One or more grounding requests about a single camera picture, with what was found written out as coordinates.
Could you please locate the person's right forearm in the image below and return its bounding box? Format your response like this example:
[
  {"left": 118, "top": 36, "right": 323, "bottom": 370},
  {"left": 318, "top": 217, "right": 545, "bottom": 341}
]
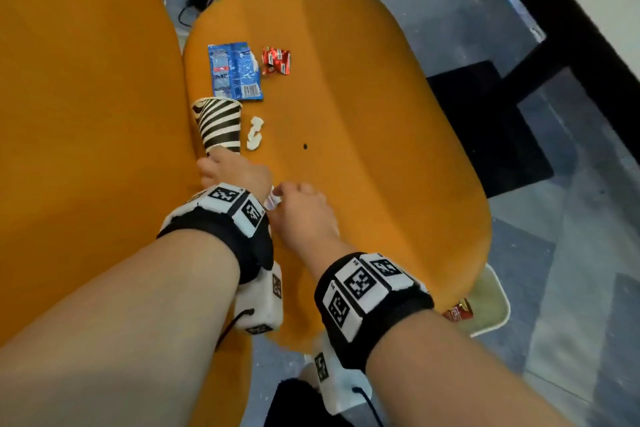
[{"left": 366, "top": 309, "right": 576, "bottom": 427}]

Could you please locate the small white paper scrap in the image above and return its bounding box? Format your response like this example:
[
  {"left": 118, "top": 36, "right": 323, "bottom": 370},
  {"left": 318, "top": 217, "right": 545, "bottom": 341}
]
[{"left": 262, "top": 186, "right": 284, "bottom": 212}]

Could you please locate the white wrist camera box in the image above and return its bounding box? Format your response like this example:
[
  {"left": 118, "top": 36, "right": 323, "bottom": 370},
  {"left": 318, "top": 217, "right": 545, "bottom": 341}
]
[
  {"left": 312, "top": 336, "right": 374, "bottom": 416},
  {"left": 234, "top": 262, "right": 285, "bottom": 335}
]

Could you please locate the red wrapper in bin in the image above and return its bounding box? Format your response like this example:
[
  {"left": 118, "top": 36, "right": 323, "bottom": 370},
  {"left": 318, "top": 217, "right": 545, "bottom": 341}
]
[{"left": 442, "top": 298, "right": 474, "bottom": 323}]

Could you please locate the person's black trouser leg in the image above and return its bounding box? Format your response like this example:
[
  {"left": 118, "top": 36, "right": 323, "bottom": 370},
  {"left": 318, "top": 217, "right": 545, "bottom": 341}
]
[{"left": 263, "top": 378, "right": 353, "bottom": 427}]

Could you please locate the red candy wrapper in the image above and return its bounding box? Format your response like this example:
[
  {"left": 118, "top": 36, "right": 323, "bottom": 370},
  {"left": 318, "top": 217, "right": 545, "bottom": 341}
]
[{"left": 261, "top": 46, "right": 293, "bottom": 76}]

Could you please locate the person's right hand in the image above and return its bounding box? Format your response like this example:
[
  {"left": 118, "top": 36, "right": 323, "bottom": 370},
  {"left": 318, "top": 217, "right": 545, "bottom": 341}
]
[{"left": 267, "top": 182, "right": 347, "bottom": 276}]

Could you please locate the oval orange upholstered seat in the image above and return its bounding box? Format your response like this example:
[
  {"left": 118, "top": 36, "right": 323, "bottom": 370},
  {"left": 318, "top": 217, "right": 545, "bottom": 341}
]
[{"left": 182, "top": 0, "right": 493, "bottom": 352}]

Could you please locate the torn white paper piece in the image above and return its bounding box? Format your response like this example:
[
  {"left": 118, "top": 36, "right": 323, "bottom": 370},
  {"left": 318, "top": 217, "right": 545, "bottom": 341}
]
[{"left": 245, "top": 116, "right": 265, "bottom": 151}]

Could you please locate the black camera cord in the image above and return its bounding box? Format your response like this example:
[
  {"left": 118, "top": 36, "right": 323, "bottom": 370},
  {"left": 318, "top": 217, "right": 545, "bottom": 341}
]
[
  {"left": 214, "top": 309, "right": 256, "bottom": 351},
  {"left": 352, "top": 386, "right": 387, "bottom": 427}
]

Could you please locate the black wall beam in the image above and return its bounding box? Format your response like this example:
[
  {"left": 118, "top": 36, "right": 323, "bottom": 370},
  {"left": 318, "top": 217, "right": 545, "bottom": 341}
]
[{"left": 477, "top": 0, "right": 640, "bottom": 164}]

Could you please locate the person's left hand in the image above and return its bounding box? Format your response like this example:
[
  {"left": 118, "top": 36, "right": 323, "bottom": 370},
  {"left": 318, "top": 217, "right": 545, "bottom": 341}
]
[{"left": 197, "top": 145, "right": 274, "bottom": 205}]

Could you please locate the blue snack packet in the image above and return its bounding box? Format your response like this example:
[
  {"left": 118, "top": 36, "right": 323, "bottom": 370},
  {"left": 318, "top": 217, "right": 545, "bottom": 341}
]
[{"left": 207, "top": 42, "right": 265, "bottom": 102}]

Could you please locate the white waste bin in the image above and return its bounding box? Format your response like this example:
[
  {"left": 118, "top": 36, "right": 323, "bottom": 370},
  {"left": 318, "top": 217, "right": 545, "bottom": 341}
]
[{"left": 442, "top": 264, "right": 512, "bottom": 338}]

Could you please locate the person's left forearm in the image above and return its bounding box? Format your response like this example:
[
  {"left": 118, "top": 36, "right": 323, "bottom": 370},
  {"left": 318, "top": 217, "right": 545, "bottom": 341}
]
[{"left": 0, "top": 229, "right": 242, "bottom": 427}]

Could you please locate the large orange upholstered seat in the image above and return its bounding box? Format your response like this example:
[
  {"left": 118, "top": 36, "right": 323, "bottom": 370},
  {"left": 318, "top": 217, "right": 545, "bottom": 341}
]
[{"left": 0, "top": 0, "right": 253, "bottom": 427}]

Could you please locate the black white striped paper cup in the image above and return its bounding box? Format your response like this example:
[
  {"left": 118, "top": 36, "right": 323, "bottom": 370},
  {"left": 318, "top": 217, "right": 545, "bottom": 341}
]
[{"left": 191, "top": 96, "right": 244, "bottom": 155}]

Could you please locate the black wristband with marker tags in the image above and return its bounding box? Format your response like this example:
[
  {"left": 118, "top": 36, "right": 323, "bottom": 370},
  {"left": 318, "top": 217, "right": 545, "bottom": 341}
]
[
  {"left": 313, "top": 252, "right": 435, "bottom": 373},
  {"left": 157, "top": 182, "right": 275, "bottom": 285}
]

